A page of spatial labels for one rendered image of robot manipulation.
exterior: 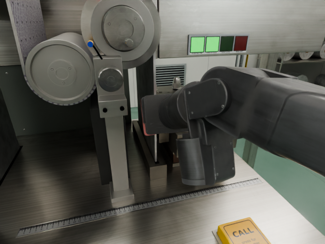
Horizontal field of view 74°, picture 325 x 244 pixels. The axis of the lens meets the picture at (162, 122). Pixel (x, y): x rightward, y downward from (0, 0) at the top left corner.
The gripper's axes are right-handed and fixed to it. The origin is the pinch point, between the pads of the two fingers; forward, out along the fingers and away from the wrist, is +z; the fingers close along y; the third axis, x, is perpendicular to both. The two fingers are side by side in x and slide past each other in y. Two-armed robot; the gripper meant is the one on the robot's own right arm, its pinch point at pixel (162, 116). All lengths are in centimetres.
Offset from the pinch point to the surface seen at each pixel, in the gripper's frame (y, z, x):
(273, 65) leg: 74, 49, 24
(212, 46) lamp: 28.6, 27.5, 25.8
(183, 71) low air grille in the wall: 105, 262, 82
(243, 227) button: 10.7, -8.4, -22.0
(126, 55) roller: -6.5, -3.1, 12.2
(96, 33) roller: -11.5, -5.1, 15.7
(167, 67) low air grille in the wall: 80, 259, 87
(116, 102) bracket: -9.4, -5.2, 3.0
